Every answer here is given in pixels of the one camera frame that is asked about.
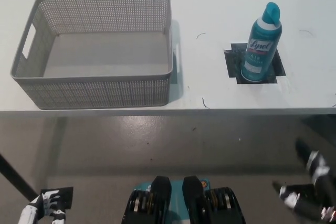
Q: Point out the gray perforated plastic basket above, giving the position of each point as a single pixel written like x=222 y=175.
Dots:
x=105 y=93

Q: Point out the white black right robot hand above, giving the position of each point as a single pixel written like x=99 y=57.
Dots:
x=321 y=179

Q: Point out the black tape patch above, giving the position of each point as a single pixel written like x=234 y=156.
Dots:
x=232 y=64

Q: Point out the black table leg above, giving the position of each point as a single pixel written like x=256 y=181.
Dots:
x=15 y=176

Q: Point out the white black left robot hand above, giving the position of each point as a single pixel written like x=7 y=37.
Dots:
x=32 y=208

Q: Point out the black teal robot torso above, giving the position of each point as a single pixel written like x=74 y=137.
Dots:
x=193 y=203

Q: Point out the teal Lysol air spray can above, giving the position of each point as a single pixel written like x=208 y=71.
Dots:
x=258 y=51

